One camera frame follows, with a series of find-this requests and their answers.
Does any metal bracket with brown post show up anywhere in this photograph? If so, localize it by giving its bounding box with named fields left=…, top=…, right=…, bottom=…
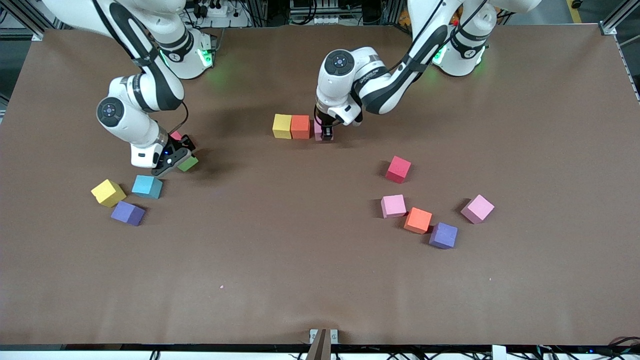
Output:
left=309, top=328, right=339, bottom=360

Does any yellow foam cube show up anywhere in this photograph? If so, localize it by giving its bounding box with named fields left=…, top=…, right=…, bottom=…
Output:
left=90, top=179, right=127, bottom=208
left=272, top=114, right=293, bottom=140

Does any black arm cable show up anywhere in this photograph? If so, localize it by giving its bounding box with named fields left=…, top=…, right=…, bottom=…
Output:
left=92, top=0, right=190, bottom=136

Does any violet foam cube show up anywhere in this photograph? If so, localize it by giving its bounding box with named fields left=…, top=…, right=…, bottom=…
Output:
left=428, top=222, right=459, bottom=250
left=110, top=201, right=146, bottom=227

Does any dark cable bundle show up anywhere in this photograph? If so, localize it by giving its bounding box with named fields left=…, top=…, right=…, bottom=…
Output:
left=605, top=336, right=640, bottom=358

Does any aluminium frame profile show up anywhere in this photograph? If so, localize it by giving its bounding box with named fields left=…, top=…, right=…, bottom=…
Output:
left=0, top=0, right=46, bottom=42
left=599, top=0, right=640, bottom=37

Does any pink foam cube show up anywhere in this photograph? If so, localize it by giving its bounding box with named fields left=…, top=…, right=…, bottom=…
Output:
left=460, top=194, right=496, bottom=224
left=313, top=119, right=336, bottom=143
left=381, top=194, right=407, bottom=219

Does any orange foam cube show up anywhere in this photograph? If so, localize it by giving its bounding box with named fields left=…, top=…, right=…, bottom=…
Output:
left=403, top=207, right=433, bottom=235
left=290, top=115, right=311, bottom=140

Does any grey equipment rack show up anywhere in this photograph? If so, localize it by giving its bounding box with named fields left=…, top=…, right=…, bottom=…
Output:
left=289, top=0, right=351, bottom=26

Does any brown table mat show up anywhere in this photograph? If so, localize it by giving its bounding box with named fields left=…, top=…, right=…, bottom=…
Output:
left=0, top=24, right=640, bottom=347

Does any white power strip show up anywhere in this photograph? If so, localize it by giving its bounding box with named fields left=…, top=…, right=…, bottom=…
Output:
left=192, top=0, right=236, bottom=18

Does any aluminium side rail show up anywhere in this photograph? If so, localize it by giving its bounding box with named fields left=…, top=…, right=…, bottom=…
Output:
left=612, top=34, right=640, bottom=106

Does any cyan foam cube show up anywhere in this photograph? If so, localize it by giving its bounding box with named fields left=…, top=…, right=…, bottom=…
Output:
left=131, top=175, right=164, bottom=200

